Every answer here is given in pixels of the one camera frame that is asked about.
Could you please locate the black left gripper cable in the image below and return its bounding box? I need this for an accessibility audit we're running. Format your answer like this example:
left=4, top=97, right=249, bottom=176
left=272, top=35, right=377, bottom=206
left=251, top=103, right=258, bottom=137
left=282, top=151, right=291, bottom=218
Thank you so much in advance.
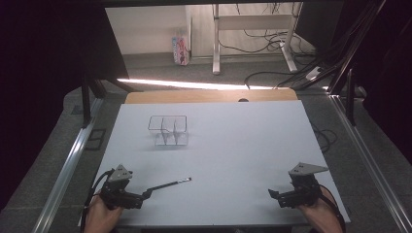
left=80, top=169, right=115, bottom=233

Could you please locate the black metal stand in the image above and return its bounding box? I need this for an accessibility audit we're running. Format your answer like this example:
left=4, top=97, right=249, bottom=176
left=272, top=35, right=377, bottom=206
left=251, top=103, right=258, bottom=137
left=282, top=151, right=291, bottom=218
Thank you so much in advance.
left=80, top=73, right=108, bottom=128
left=344, top=68, right=358, bottom=127

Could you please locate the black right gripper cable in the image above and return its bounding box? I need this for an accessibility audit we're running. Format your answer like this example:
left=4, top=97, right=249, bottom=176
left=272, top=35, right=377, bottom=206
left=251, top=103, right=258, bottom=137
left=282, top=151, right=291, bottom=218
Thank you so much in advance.
left=318, top=183, right=348, bottom=233

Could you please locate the person's left hand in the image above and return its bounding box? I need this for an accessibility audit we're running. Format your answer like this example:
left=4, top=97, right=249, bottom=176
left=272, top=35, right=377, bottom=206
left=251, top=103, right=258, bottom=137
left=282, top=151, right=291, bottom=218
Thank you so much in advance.
left=85, top=193, right=124, bottom=233

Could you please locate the white desk frame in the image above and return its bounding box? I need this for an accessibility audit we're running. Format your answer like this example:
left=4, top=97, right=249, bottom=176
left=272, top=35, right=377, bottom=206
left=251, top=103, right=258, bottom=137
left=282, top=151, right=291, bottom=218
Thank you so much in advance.
left=211, top=2, right=304, bottom=76

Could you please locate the white table cover sheet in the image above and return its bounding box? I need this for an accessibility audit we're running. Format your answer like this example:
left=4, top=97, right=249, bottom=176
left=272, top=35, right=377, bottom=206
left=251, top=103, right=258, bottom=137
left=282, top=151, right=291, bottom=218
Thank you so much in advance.
left=78, top=99, right=352, bottom=227

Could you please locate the person's right hand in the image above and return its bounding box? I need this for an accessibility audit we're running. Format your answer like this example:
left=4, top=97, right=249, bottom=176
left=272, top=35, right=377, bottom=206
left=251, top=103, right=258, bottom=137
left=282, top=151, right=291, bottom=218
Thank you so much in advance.
left=296, top=185, right=344, bottom=233

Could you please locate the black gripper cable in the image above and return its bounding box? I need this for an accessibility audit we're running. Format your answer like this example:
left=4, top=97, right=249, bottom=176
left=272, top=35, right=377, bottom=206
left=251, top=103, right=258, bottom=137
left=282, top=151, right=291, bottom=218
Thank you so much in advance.
left=318, top=183, right=348, bottom=233
left=80, top=169, right=115, bottom=233

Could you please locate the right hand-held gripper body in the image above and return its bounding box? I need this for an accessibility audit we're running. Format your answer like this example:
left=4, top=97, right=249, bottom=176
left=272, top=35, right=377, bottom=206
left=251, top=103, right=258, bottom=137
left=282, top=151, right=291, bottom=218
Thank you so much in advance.
left=277, top=161, right=330, bottom=209

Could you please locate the tangle of black floor cables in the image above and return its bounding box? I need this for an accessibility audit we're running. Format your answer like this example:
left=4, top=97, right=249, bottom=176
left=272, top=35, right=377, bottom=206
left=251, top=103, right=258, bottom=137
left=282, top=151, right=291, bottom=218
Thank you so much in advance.
left=217, top=2, right=328, bottom=90

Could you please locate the white power strip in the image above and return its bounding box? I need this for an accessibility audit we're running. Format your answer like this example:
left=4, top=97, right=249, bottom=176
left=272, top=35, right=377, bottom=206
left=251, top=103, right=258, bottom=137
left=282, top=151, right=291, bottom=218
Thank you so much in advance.
left=305, top=65, right=323, bottom=82

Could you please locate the clear plastic divided organizer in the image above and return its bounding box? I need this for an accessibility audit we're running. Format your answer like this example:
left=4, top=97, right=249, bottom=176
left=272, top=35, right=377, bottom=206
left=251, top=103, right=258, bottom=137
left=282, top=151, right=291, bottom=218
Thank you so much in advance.
left=147, top=115, right=190, bottom=148

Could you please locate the black pen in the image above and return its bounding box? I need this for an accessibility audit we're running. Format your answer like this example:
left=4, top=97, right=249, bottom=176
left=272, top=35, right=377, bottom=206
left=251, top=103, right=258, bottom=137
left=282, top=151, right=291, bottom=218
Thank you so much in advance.
left=147, top=177, right=192, bottom=192

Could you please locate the thin black floor cable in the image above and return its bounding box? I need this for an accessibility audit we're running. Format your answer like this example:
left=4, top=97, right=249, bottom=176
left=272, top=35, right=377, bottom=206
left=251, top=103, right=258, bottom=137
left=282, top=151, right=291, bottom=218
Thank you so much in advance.
left=311, top=123, right=339, bottom=154

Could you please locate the black rectangular floor frame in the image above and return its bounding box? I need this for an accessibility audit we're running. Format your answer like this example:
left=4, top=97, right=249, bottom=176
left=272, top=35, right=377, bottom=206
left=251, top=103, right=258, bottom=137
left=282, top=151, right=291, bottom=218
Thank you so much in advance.
left=85, top=128, right=107, bottom=151

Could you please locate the aluminium floor rail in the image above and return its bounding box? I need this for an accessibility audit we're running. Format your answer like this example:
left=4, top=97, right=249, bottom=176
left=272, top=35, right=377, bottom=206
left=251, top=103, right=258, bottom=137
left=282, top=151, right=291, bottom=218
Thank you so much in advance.
left=30, top=96, right=105, bottom=233
left=327, top=94, right=412, bottom=233

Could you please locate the colourful printed box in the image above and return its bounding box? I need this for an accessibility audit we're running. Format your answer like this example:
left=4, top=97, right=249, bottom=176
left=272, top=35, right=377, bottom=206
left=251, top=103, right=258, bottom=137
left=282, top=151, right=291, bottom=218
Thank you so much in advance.
left=171, top=35, right=190, bottom=67

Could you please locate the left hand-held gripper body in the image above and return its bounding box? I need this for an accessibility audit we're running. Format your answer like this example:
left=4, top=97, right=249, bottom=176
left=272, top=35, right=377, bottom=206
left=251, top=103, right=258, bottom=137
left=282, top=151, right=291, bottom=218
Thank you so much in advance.
left=98, top=163, right=144, bottom=211

